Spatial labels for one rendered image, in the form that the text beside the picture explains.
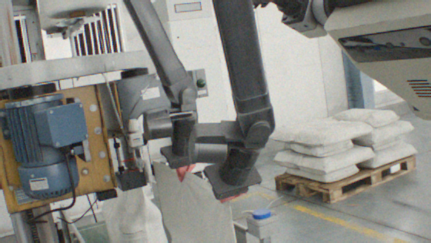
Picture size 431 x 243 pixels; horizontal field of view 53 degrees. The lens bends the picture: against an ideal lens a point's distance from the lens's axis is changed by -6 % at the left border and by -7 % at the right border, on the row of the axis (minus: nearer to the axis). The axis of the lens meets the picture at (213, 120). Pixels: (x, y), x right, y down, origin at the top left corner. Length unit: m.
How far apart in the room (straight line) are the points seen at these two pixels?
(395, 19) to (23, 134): 0.87
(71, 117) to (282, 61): 5.55
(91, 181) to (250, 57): 0.79
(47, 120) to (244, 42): 0.54
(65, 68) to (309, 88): 5.80
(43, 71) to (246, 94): 0.55
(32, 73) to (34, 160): 0.21
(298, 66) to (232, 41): 5.99
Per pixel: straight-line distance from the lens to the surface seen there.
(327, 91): 6.99
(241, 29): 0.67
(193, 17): 5.25
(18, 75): 1.11
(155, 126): 1.07
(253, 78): 0.72
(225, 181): 0.87
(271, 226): 1.47
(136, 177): 1.39
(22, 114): 1.14
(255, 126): 0.75
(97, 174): 1.37
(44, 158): 1.14
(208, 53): 5.27
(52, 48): 3.58
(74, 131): 1.09
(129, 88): 1.37
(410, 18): 0.94
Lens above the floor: 1.35
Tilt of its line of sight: 7 degrees down
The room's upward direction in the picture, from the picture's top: 9 degrees counter-clockwise
